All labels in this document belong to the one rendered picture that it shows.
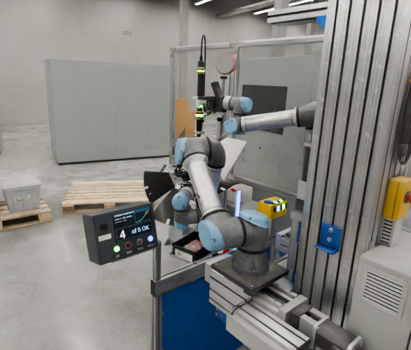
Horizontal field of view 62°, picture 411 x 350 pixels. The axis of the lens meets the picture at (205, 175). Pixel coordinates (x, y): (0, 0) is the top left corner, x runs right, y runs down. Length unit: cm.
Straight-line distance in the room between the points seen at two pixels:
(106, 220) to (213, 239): 41
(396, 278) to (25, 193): 410
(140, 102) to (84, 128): 130
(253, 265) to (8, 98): 1299
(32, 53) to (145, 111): 703
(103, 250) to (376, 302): 95
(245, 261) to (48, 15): 1322
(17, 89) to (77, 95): 673
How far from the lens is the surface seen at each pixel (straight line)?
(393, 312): 124
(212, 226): 122
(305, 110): 162
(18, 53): 1389
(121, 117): 752
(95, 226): 133
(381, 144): 116
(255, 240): 130
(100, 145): 749
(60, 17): 1412
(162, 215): 205
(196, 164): 141
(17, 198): 462
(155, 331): 179
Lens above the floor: 175
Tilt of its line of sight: 15 degrees down
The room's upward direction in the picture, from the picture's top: 2 degrees clockwise
